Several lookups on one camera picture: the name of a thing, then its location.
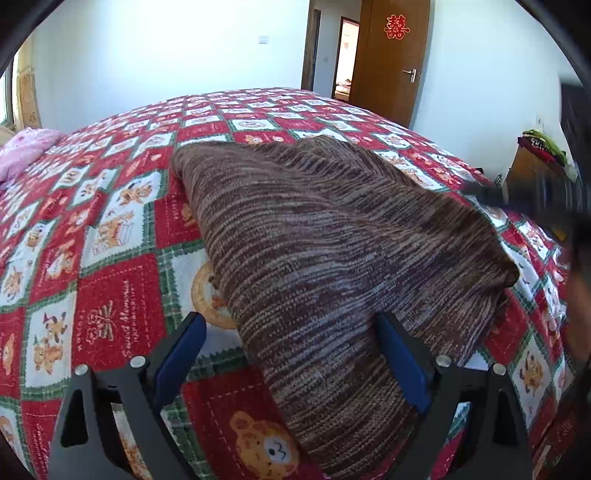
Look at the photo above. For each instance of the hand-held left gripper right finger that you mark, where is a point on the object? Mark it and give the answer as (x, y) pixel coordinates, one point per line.
(406, 364)

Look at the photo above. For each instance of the yellow sheer curtain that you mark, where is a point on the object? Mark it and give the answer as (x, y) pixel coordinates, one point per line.
(27, 87)

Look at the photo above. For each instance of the grey door frame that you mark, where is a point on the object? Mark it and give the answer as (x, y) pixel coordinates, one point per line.
(310, 50)

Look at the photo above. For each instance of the brown wooden door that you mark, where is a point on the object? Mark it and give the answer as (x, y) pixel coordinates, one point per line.
(392, 83)

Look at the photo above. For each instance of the pink pillow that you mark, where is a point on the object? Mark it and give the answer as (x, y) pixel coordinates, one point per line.
(25, 147)

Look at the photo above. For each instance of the brown knitted sweater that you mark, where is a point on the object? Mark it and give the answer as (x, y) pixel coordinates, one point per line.
(323, 258)

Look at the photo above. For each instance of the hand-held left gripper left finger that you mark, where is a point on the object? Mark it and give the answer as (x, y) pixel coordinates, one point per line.
(180, 360)

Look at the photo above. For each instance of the colourful clothes pile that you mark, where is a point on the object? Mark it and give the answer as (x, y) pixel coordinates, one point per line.
(542, 145)

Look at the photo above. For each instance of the wooden cabinet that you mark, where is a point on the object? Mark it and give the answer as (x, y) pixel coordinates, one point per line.
(526, 170)

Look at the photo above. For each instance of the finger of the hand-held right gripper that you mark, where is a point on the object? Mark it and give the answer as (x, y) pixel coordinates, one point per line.
(487, 194)

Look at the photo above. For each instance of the red patchwork bear quilt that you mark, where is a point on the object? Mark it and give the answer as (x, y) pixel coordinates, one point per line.
(115, 240)

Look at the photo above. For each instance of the red paper door decoration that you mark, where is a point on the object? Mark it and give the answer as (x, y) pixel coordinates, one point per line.
(396, 26)

